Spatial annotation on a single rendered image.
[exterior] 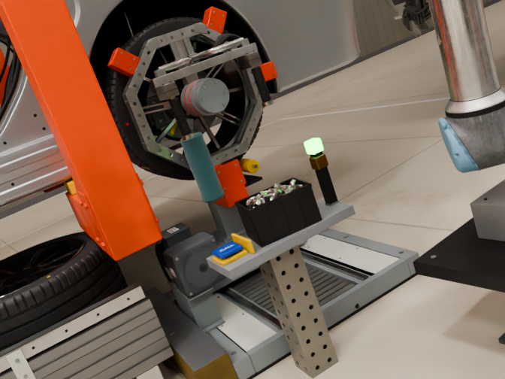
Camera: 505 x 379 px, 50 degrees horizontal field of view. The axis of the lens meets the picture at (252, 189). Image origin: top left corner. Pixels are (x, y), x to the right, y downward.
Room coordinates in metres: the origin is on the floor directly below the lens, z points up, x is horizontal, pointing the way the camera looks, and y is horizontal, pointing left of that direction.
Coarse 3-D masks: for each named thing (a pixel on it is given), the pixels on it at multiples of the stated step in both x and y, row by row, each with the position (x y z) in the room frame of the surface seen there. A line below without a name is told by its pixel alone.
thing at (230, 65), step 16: (160, 48) 2.27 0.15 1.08; (208, 48) 2.37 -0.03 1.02; (224, 64) 2.35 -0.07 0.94; (144, 80) 2.22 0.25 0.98; (176, 80) 2.27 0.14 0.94; (224, 80) 2.51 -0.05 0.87; (240, 80) 2.36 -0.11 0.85; (176, 96) 2.30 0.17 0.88; (240, 96) 2.39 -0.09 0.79; (144, 112) 2.20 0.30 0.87; (224, 112) 2.32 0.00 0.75; (240, 112) 2.37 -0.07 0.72; (192, 128) 2.26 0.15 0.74; (208, 128) 2.29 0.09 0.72; (224, 128) 2.47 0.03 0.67; (208, 144) 2.47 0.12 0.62; (224, 144) 2.31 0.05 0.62
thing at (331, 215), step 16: (320, 208) 1.60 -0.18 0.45; (336, 208) 1.55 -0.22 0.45; (352, 208) 1.53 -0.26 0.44; (320, 224) 1.48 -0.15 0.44; (288, 240) 1.44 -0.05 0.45; (304, 240) 1.46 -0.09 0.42; (256, 256) 1.40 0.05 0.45; (272, 256) 1.42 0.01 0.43; (224, 272) 1.41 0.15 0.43; (240, 272) 1.38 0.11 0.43
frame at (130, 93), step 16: (176, 32) 2.18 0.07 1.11; (192, 32) 2.21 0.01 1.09; (208, 32) 2.28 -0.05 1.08; (144, 48) 2.13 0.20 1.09; (144, 64) 2.16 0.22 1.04; (128, 96) 2.08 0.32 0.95; (256, 96) 2.27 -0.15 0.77; (256, 112) 2.26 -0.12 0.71; (144, 128) 2.09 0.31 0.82; (240, 128) 2.29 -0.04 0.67; (144, 144) 2.09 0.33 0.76; (160, 144) 2.10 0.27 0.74; (240, 144) 2.22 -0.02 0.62; (176, 160) 2.11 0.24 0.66; (224, 160) 2.18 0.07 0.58
